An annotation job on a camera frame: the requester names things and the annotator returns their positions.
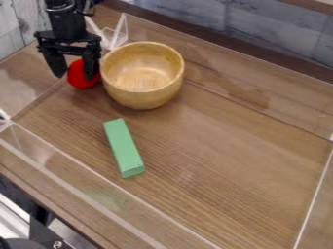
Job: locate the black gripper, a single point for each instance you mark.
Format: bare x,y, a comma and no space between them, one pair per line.
85,45

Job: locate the red plush fruit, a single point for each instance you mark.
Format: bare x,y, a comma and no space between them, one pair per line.
75,77

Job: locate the wooden bowl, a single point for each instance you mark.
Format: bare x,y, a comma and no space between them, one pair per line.
144,74

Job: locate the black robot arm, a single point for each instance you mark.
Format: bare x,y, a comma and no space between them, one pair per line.
69,38

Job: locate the green rectangular block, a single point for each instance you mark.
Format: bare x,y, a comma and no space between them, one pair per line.
126,153

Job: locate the clear acrylic corner bracket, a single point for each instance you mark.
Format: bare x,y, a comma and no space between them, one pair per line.
113,37

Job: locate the clear acrylic tray wall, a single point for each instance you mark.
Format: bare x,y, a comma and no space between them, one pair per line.
237,152

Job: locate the black table clamp mount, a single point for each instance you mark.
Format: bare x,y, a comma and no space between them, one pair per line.
42,238

